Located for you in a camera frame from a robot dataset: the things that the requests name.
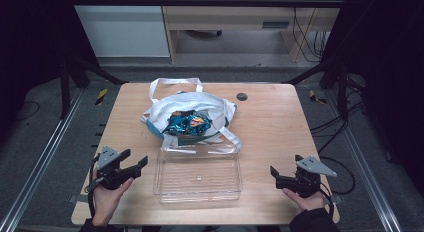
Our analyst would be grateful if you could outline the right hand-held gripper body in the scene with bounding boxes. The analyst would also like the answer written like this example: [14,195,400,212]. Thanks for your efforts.
[275,155,338,199]

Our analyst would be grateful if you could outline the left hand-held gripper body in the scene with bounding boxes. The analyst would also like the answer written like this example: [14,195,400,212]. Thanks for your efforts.
[94,145,142,191]

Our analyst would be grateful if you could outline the person's right hand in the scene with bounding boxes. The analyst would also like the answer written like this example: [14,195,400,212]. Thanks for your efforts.
[282,187,326,213]

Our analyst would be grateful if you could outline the person's left hand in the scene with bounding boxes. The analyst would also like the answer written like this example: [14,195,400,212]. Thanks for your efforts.
[91,169,135,227]

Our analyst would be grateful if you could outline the clear plastic container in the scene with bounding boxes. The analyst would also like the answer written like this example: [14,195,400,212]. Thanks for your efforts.
[152,139,244,204]

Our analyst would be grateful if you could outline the black yellow floor marker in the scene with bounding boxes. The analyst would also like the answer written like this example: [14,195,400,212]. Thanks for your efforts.
[308,89,328,105]
[95,88,109,106]

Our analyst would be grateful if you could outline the blue foil snack packets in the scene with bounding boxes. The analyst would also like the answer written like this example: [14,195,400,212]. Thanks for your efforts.
[162,109,213,137]

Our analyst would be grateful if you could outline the white tote bag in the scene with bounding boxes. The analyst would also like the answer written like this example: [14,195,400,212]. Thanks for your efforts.
[140,77,243,153]

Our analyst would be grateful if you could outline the black metal stand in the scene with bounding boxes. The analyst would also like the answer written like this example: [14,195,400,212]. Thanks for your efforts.
[285,57,352,122]
[59,55,130,120]

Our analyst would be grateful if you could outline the black curtain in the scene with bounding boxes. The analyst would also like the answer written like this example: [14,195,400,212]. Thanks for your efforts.
[322,0,424,196]
[0,0,100,136]

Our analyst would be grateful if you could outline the white cabinet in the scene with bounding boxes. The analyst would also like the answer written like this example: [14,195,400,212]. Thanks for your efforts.
[67,0,171,58]

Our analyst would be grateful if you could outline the light wooden desk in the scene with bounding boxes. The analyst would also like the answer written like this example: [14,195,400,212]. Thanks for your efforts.
[159,0,348,64]

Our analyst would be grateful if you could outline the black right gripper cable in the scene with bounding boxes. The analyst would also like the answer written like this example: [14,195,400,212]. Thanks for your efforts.
[318,182,336,217]

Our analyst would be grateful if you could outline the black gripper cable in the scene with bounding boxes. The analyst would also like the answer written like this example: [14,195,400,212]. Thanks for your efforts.
[318,182,336,217]
[85,153,102,220]

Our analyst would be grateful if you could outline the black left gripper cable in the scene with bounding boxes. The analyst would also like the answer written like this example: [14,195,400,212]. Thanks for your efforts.
[85,153,102,220]

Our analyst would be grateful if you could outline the looped black floor cable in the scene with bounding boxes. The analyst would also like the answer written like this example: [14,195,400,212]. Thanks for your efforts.
[319,155,357,196]

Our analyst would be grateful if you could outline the black floor cables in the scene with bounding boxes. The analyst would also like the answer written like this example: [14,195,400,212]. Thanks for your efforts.
[309,101,365,155]

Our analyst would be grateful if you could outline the aluminium floor rail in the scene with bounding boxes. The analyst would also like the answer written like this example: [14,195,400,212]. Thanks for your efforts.
[0,87,85,232]
[323,90,404,232]

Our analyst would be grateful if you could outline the thin black floor cable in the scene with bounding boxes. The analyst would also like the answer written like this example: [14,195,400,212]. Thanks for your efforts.
[14,100,41,123]

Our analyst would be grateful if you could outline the black hanging desk cables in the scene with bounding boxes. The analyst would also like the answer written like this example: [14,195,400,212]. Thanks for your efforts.
[291,7,330,63]

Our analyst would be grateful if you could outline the black horizontal frame bar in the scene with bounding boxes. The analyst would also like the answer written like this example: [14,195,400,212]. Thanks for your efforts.
[65,0,346,9]

